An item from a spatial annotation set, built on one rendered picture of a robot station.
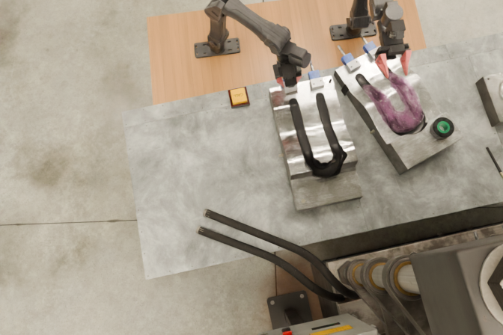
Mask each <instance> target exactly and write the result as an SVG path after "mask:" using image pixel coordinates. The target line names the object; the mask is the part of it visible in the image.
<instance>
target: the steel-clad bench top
mask: <svg viewBox="0 0 503 335"><path fill-rule="evenodd" d="M341 67H342V66H341ZM338 68H339V67H333V68H329V69H326V70H319V72H320V77H327V76H332V79H333V82H334V86H335V90H336V93H337V97H338V101H339V105H340V108H341V113H342V116H343V119H344V123H345V126H346V128H347V131H348V132H349V135H350V137H351V139H352V141H353V144H354V147H355V149H356V154H357V157H358V162H357V164H356V172H357V175H358V178H359V182H360V186H361V189H362V193H363V197H361V198H360V199H357V200H350V201H347V202H343V203H336V204H332V205H329V206H323V207H319V208H315V209H309V210H305V211H301V212H296V208H295V204H294V201H293V195H292V192H291V188H290V183H289V179H288V176H287V170H286V167H285V163H284V157H279V156H278V154H282V151H281V145H280V141H279V138H278V133H277V129H276V125H275V120H274V117H273V112H272V107H271V104H270V100H269V89H270V88H274V87H280V86H281V85H280V84H279V83H277V81H276V80H272V81H268V82H262V83H258V84H251V85H247V86H246V88H247V91H248V95H249V101H250V105H247V106H243V107H239V108H231V102H230V99H229V95H228V90H223V91H219V92H215V93H209V94H204V95H200V96H194V97H190V98H186V99H180V100H176V101H172V102H165V103H162V104H158V105H151V106H147V107H143V108H137V109H133V110H129V111H122V112H121V113H122V118H123V124H124V134H125V139H126V149H127V155H128V160H129V169H130V175H131V180H132V190H133V196H134V201H135V211H136V217H137V222H138V231H139V237H140V242H141V252H142V258H143V263H144V273H145V278H146V280H148V279H152V278H155V277H161V276H165V275H170V274H176V273H179V272H183V271H189V270H193V269H197V268H203V267H207V266H210V265H216V264H220V263H224V262H230V261H234V260H238V259H244V258H248V257H251V256H254V255H253V254H250V253H247V252H245V251H242V250H239V249H237V248H233V247H231V246H229V245H226V244H223V243H221V242H218V241H216V240H213V239H210V238H207V237H206V236H202V235H200V234H197V233H196V229H197V227H198V226H200V227H204V228H206V229H208V230H212V231H214V232H217V233H220V234H222V235H224V236H228V237H230V238H232V239H236V240H238V241H241V242H244V243H246V244H248V245H252V246H254V247H256V248H260V249H262V250H265V251H268V252H270V253H271V252H275V251H281V250H285V249H284V248H281V247H279V246H277V245H274V244H272V243H269V242H266V241H264V240H262V239H259V238H257V237H255V236H252V235H249V234H248V233H244V232H242V231H240V230H237V229H235V228H233V227H229V226H228V225H225V224H222V223H220V222H218V221H215V220H213V219H211V218H208V217H206V216H203V212H204V210H205V209H209V210H211V211H213V212H216V213H219V214H221V215H224V216H226V217H229V218H232V219H234V220H236V221H239V222H241V223H244V224H247V225H249V226H251V227H254V228H256V229H259V230H262V231H264V232H266V233H269V234H271V235H274V236H277V237H279V238H281V239H284V240H286V241H289V242H292V243H294V244H295V245H298V246H303V245H309V244H312V243H316V242H322V241H325V240H330V239H336V238H340V237H343V236H349V235H353V234H357V233H363V232H367V231H371V230H377V229H380V228H384V227H390V226H394V225H398V224H404V223H408V222H412V221H418V220H421V219H425V218H432V217H436V216H439V215H445V214H449V213H452V212H459V211H463V210H467V209H473V208H476V207H480V206H486V205H490V204H494V203H500V202H503V178H502V176H501V174H500V173H499V170H498V169H497V167H496V165H495V163H494V162H493V160H492V158H491V156H490V154H489V153H488V151H487V149H486V147H489V149H490V151H491V153H492V155H493V157H494V158H495V160H496V162H497V164H498V165H499V167H500V169H501V170H502V173H503V125H500V126H494V127H491V125H490V121H489V119H488V116H487V113H486V111H485V108H484V105H483V103H482V100H481V97H480V94H479V92H478V89H477V86H476V84H475V83H476V82H477V81H478V80H479V79H481V78H482V77H483V76H488V75H492V74H496V73H503V32H502V33H497V34H491V35H487V36H483V37H477V38H473V39H469V40H463V41H459V42H455V43H448V44H445V45H441V46H434V47H430V48H426V49H419V50H415V51H412V54H411V57H410V59H409V66H408V68H410V69H411V70H412V71H414V72H415V73H416V74H417V75H418V76H419V77H420V78H421V80H422V81H423V83H424V85H425V87H426V88H427V90H428V92H429V94H430V96H431V98H432V99H433V101H434V103H435V104H436V106H437V108H438V109H439V110H440V111H441V113H444V112H447V113H448V115H449V116H450V117H451V119H452V120H453V121H454V123H455V124H456V125H457V127H458V129H459V130H460V131H461V132H462V134H463V135H464V138H462V139H460V140H459V141H458V142H456V143H455V144H452V145H451V146H449V147H448V148H446V149H444V150H443V151H441V152H439V153H437V154H436V155H434V156H432V157H430V158H429V159H427V160H425V161H423V162H422V163H420V164H418V165H416V166H415V167H413V168H411V169H409V170H408V171H406V172H404V173H402V174H401V175H399V173H398V172H397V171H396V169H395V168H394V166H393V164H392V163H391V162H390V160H389V159H388V156H387V155H386V154H385V152H384V151H383V149H382V147H381V146H380V145H379V143H378V142H377V140H376V138H375V137H374V136H373V134H370V130H369V128H368V127H367V125H366V124H365V122H364V121H363V119H362V118H361V116H360V114H359V113H358V112H357V110H356V108H355V107H354V105H353V104H352V103H351V101H350V99H349V98H348V96H347V95H346V96H344V95H343V93H342V92H341V89H342V87H341V86H340V85H339V83H338V81H337V80H336V78H335V77H334V73H335V70H336V69H338ZM261 91H262V92H261ZM262 94H263V95H262ZM263 98H264V99H263Z"/></svg>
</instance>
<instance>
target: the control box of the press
mask: <svg viewBox="0 0 503 335"><path fill-rule="evenodd" d="M267 304H268V308H269V315H270V319H271V322H272V330H271V331H265V332H261V333H259V334H258V335H380V334H378V330H379V328H378V327H377V326H375V325H368V324H366V323H364V322H363V321H361V320H359V319H357V316H355V315H354V314H352V315H350V314H349V313H345V314H342V315H338V316H332V317H328V318H324V319H318V320H315V321H313V319H312V315H311V309H310V306H309V302H308V296H307V293H306V291H305V290H302V291H298V292H291V293H288V294H284V295H278V296H275V297H271V298H268V299H267Z"/></svg>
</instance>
